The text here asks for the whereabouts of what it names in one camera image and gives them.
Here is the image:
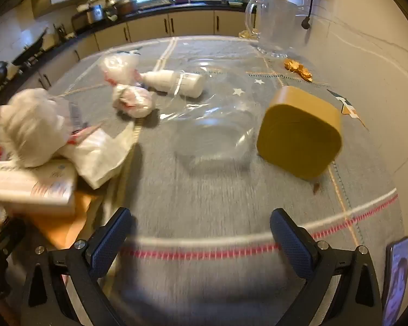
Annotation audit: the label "long white medicine box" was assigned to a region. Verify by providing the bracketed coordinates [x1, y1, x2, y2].
[0, 160, 77, 207]

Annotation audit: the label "white paper bag red label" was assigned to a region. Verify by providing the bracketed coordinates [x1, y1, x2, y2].
[57, 122, 134, 190]

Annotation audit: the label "white knitted cloth bundle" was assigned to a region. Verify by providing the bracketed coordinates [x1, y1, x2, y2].
[0, 88, 73, 168]

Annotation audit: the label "yellow square container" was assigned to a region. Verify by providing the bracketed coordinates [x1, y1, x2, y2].
[256, 85, 343, 180]

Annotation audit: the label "white plastic bag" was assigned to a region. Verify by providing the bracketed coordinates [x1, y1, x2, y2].
[99, 50, 154, 118]

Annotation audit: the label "clear plastic container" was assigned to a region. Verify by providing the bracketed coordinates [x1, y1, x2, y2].
[157, 58, 259, 174]

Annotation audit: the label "white plastic bottle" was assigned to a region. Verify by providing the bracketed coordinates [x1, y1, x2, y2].
[141, 70, 205, 99]

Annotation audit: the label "kitchen base cabinets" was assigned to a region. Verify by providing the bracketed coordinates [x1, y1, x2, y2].
[17, 4, 245, 90]

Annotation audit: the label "smartphone on table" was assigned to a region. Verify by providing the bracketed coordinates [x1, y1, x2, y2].
[382, 236, 408, 326]

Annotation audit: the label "grey patterned tablecloth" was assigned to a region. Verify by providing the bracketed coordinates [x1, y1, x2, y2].
[50, 37, 404, 325]

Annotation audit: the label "gold foil candy wrapper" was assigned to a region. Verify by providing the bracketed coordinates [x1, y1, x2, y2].
[284, 58, 313, 83]

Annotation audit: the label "clear glass pitcher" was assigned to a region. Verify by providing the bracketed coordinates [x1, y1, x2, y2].
[245, 0, 304, 59]

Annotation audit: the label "black power cable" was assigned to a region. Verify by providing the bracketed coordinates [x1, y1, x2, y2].
[301, 0, 319, 30]

